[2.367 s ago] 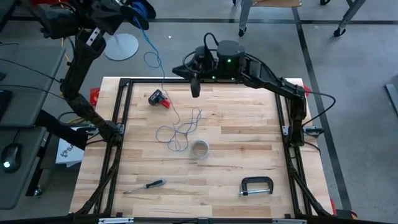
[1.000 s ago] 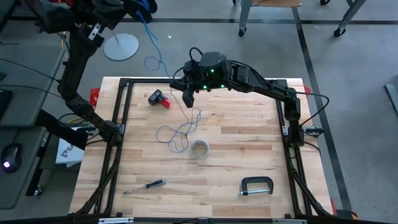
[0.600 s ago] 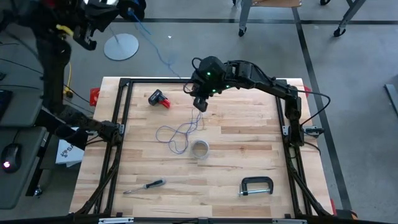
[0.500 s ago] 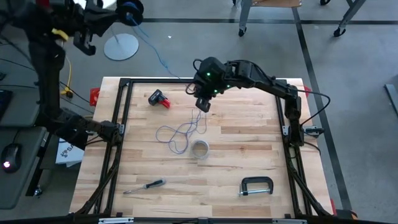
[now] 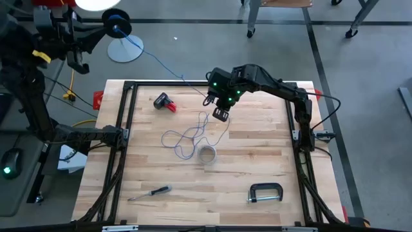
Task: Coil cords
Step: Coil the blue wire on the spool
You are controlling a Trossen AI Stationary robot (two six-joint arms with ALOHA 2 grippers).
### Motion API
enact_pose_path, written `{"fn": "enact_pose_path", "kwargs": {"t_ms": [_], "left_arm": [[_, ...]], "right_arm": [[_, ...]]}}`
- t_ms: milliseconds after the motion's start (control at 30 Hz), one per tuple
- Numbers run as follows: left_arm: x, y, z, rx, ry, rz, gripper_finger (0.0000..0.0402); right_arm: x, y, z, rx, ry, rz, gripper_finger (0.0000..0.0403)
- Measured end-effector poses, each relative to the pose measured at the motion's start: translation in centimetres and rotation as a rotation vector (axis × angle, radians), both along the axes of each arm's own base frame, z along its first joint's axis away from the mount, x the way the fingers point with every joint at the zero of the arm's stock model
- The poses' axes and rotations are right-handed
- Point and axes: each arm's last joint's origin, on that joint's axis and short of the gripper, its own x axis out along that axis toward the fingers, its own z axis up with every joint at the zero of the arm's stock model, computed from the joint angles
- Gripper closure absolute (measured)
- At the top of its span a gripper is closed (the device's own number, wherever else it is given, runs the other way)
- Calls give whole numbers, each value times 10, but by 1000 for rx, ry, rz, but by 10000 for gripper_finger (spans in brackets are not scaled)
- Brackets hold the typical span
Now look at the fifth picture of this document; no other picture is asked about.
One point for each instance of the yellow tape tag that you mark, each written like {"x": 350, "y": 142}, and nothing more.
{"x": 42, "y": 56}

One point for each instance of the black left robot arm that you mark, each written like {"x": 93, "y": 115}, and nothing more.
{"x": 29, "y": 96}

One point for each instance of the black C-clamp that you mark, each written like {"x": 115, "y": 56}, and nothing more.
{"x": 266, "y": 186}

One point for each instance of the grey metal bracket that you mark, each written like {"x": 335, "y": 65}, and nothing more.
{"x": 125, "y": 133}
{"x": 296, "y": 134}

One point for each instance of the clear tape roll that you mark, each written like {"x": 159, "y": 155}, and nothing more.
{"x": 200, "y": 155}

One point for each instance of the silver mounting plate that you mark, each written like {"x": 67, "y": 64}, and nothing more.
{"x": 120, "y": 228}
{"x": 299, "y": 229}

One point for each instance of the red plastic clamp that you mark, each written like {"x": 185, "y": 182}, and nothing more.
{"x": 345, "y": 215}
{"x": 318, "y": 94}
{"x": 98, "y": 100}

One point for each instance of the black aluminium frame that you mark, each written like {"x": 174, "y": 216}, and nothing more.
{"x": 154, "y": 83}

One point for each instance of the black computer mouse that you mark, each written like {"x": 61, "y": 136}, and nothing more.
{"x": 13, "y": 159}

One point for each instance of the grey desk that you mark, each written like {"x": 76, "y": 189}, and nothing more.
{"x": 19, "y": 193}

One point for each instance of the white floor lamp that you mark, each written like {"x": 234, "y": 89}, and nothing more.
{"x": 96, "y": 4}

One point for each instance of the red black battery pack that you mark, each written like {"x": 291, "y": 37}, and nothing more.
{"x": 160, "y": 100}

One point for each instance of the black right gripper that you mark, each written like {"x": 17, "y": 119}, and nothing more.
{"x": 220, "y": 114}

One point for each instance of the red box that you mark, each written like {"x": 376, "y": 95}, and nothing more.
{"x": 64, "y": 2}

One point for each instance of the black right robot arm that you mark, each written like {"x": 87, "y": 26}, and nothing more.
{"x": 273, "y": 85}

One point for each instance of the white printed box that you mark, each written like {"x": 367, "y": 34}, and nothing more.
{"x": 75, "y": 162}

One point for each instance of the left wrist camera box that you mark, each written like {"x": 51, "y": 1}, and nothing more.
{"x": 42, "y": 18}

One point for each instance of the wooden table grey legs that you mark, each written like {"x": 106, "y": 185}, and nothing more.
{"x": 253, "y": 14}

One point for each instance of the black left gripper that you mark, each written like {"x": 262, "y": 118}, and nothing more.
{"x": 72, "y": 38}

